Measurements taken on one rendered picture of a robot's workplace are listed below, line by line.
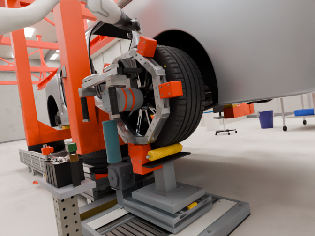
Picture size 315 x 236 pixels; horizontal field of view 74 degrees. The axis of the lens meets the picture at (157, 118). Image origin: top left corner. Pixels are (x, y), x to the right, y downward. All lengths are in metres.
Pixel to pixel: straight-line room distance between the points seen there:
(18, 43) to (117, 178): 2.69
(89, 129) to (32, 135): 1.93
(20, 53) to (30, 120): 0.97
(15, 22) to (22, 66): 2.65
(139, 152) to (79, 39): 0.97
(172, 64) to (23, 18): 0.65
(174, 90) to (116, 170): 0.79
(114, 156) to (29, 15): 0.80
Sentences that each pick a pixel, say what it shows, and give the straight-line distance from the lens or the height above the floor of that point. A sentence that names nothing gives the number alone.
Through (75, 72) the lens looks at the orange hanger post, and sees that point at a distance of 1.64.
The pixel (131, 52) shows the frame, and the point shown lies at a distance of 1.22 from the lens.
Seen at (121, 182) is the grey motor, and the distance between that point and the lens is 1.54.
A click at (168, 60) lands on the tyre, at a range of 1.13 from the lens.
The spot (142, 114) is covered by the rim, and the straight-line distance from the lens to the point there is 1.34.
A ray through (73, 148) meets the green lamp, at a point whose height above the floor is 0.64.
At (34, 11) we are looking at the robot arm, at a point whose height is 1.19.
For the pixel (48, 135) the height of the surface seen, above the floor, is 0.62.
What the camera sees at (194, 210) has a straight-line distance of 1.36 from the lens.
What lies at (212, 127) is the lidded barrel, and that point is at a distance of 6.24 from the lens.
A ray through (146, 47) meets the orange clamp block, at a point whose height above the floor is 1.09.
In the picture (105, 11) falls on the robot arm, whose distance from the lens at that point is 1.07.
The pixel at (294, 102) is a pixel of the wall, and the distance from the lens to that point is 8.82.
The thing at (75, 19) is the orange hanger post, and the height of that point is 1.50.
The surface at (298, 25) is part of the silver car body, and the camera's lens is 1.14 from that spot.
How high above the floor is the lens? 0.75
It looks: 2 degrees down
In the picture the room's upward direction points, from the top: 8 degrees counter-clockwise
